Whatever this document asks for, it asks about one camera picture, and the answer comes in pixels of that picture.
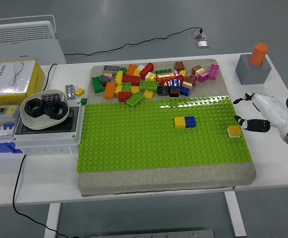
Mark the pink yellow white brick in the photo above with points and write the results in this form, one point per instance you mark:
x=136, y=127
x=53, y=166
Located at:
x=108, y=74

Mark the dark green flat brick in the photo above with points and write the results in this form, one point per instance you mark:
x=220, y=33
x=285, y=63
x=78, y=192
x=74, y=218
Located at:
x=163, y=71

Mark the white blue circuit breaker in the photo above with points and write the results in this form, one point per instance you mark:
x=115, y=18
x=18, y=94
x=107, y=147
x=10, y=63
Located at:
x=0, y=134

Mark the small pink building brick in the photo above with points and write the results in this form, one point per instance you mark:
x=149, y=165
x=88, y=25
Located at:
x=175, y=73

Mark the closed floor socket plate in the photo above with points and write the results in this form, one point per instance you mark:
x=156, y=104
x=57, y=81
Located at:
x=202, y=44

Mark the yellow tall building brick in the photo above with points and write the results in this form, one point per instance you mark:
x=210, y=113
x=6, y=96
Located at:
x=119, y=77

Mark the white panel heater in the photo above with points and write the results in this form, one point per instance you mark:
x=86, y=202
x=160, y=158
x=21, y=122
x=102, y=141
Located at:
x=22, y=37

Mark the red long building brick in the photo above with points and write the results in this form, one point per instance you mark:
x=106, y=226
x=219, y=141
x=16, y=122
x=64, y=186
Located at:
x=131, y=79
x=147, y=69

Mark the black plastic nut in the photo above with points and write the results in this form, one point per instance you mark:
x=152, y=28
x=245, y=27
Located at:
x=47, y=112
x=27, y=107

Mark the light grey building brick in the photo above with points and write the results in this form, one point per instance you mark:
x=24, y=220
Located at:
x=69, y=93

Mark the magenta small building brick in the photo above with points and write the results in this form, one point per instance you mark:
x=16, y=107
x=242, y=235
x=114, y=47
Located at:
x=194, y=79

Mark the grey-brown mat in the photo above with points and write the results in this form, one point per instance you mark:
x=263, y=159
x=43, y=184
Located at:
x=159, y=178

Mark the magenta long building brick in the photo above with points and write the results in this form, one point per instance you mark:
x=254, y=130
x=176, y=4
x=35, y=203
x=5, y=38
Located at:
x=213, y=72

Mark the white yellow building brick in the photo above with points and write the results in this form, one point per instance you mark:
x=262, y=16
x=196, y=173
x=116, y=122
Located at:
x=150, y=76

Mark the white bowl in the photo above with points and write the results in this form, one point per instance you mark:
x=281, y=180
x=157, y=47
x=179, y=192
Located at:
x=34, y=122

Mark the yellow brick with white base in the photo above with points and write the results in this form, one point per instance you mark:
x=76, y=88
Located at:
x=234, y=130

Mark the orange cylinder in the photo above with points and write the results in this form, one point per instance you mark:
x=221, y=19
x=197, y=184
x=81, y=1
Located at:
x=258, y=53

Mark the blue orange black brick stack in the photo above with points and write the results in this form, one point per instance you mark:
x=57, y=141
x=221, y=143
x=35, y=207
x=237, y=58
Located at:
x=175, y=85

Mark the small dark green brick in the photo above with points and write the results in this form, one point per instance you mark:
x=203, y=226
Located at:
x=123, y=70
x=83, y=101

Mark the small yellow building brick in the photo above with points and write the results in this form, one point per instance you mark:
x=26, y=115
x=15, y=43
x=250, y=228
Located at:
x=79, y=92

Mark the yellow white cardboard box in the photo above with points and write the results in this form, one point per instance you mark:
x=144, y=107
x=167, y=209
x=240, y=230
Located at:
x=10, y=77

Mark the dark green long brick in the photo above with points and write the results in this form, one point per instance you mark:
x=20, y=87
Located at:
x=97, y=84

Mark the yellow square building brick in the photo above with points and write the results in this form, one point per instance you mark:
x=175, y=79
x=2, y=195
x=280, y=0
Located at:
x=179, y=122

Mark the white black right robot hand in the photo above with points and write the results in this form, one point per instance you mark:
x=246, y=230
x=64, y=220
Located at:
x=270, y=106

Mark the brown white blue brick stack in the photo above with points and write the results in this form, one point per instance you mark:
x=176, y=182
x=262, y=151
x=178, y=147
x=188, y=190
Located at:
x=186, y=89

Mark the blue square building brick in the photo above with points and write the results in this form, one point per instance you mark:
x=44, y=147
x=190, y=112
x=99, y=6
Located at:
x=190, y=122

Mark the open floor socket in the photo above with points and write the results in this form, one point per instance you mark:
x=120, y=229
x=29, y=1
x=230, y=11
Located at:
x=199, y=36

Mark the lime green long brick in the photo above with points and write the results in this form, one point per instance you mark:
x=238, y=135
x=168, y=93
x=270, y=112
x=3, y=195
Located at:
x=135, y=99
x=147, y=86

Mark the orange long building brick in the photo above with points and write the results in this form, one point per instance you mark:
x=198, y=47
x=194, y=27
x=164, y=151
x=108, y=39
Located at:
x=110, y=90
x=164, y=78

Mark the brown building brick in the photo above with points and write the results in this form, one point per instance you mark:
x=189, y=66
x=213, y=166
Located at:
x=179, y=66

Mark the black building brick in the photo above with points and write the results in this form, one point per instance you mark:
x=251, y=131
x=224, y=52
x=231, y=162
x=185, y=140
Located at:
x=162, y=90

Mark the white table leg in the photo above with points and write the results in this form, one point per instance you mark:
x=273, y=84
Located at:
x=234, y=213
x=52, y=220

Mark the dark grey building brick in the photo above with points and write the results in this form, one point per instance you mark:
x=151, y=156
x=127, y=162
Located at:
x=104, y=79

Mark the brown white yellow brick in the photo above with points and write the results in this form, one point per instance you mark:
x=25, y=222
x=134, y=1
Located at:
x=196, y=70

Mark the grey cube holder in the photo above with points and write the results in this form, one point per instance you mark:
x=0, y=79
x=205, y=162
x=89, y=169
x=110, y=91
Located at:
x=250, y=74

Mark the grey switch box red button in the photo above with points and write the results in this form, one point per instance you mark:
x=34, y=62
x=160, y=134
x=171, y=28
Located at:
x=0, y=116

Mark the grey flat brick with circles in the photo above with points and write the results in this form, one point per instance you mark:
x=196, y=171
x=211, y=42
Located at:
x=111, y=69

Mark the green studded baseplate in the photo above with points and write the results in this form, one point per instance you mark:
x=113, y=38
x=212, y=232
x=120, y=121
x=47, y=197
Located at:
x=134, y=136

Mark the white small building brick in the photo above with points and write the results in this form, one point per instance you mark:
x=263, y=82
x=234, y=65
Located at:
x=140, y=67

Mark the lime green small brick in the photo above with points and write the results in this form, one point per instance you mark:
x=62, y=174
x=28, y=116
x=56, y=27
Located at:
x=125, y=87

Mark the white electrical distribution box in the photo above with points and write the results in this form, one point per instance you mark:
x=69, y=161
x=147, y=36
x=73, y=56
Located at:
x=47, y=143

